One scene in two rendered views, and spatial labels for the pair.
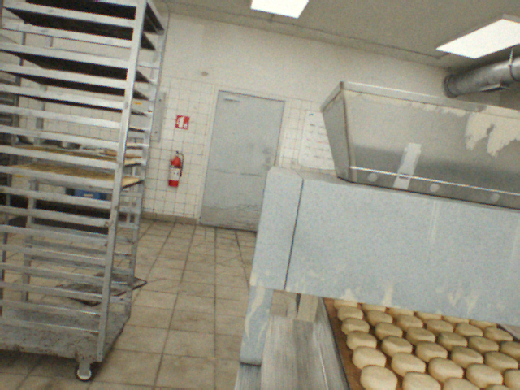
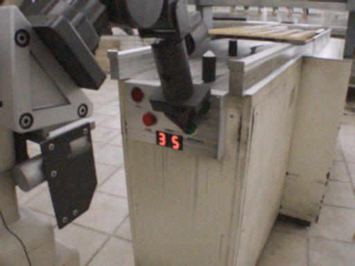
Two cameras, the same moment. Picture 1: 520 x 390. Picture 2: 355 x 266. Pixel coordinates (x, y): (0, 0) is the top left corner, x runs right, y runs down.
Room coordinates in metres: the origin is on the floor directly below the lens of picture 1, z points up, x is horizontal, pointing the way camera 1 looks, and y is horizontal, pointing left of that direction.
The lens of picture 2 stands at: (2.07, -0.10, 0.99)
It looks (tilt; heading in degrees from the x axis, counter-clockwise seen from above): 23 degrees down; 208
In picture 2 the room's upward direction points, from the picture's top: straight up
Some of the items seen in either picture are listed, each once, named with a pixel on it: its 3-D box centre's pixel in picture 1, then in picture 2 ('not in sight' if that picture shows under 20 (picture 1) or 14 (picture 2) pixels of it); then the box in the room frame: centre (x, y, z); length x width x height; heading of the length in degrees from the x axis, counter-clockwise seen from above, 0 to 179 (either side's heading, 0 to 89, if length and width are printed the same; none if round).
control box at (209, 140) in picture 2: not in sight; (172, 116); (1.53, -0.40, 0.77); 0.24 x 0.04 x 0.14; 88
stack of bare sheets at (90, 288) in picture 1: (101, 285); not in sight; (2.75, 1.11, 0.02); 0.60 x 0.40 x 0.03; 160
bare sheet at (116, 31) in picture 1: (87, 29); not in sight; (1.84, 0.97, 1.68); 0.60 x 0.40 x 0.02; 95
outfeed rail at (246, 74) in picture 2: not in sight; (306, 41); (0.55, -0.22, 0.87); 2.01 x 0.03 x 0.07; 178
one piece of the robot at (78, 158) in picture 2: not in sight; (21, 145); (1.79, -0.57, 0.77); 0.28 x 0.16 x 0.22; 88
